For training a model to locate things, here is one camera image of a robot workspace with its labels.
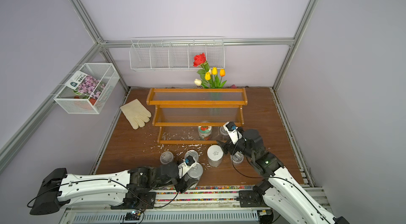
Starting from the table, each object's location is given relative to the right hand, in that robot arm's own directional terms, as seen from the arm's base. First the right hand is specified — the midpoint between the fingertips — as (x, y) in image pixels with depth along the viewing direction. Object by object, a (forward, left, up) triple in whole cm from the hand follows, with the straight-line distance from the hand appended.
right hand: (224, 133), depth 76 cm
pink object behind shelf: (+52, -12, -20) cm, 57 cm away
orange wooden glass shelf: (+23, +16, -19) cm, 34 cm away
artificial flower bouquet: (+29, +7, +9) cm, 31 cm away
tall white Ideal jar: (-6, +5, -9) cm, 12 cm away
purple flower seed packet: (+18, +65, +15) cm, 69 cm away
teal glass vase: (+27, +4, -3) cm, 28 cm away
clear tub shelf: (+7, 0, -11) cm, 13 cm away
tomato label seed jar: (+5, +10, -9) cm, 14 cm away
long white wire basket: (+51, +29, +11) cm, 60 cm away
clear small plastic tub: (-7, +30, -14) cm, 34 cm away
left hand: (-17, +15, -9) cm, 24 cm away
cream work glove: (+25, +56, -18) cm, 64 cm away
